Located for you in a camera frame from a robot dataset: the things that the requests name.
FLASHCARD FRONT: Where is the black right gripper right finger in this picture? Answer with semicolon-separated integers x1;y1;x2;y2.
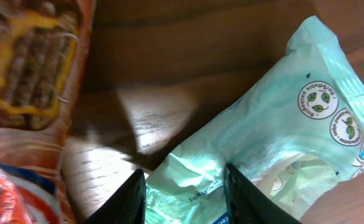
223;164;301;224

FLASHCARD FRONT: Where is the teal snack packet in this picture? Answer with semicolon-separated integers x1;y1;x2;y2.
145;16;364;223

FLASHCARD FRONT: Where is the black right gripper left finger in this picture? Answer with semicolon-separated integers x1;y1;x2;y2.
85;169;146;224

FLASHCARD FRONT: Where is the orange brown chocolate bar wrapper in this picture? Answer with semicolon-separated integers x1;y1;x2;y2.
0;0;96;223

